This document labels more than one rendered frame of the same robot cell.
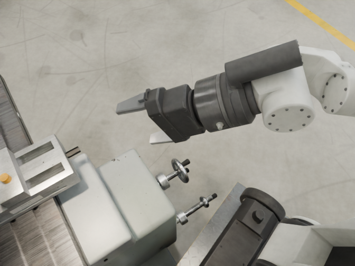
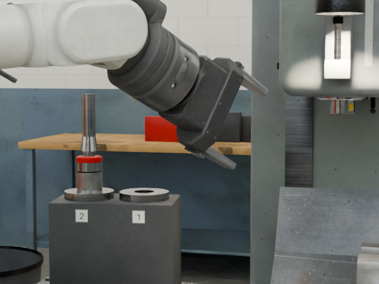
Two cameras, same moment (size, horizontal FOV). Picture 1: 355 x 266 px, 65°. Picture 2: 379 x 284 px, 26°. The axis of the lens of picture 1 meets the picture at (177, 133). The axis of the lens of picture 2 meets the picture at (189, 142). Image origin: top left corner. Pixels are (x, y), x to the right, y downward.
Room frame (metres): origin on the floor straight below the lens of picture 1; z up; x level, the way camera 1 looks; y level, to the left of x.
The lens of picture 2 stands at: (1.02, -0.68, 1.36)
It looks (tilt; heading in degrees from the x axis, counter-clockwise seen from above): 5 degrees down; 139
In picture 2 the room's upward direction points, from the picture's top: straight up
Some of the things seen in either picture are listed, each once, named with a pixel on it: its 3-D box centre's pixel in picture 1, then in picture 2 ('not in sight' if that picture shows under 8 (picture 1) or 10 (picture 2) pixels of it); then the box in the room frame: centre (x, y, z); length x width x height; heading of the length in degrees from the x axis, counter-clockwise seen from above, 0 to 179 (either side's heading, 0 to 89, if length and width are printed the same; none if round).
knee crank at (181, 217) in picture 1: (196, 207); not in sight; (0.32, -0.08, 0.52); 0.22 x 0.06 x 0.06; 124
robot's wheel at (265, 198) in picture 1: (261, 206); not in sight; (0.33, -0.37, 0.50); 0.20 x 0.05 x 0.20; 51
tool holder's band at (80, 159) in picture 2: not in sight; (89, 158); (-0.20, 0.15, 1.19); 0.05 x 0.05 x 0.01
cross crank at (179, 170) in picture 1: (173, 174); not in sight; (0.42, 0.02, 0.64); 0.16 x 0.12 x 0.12; 124
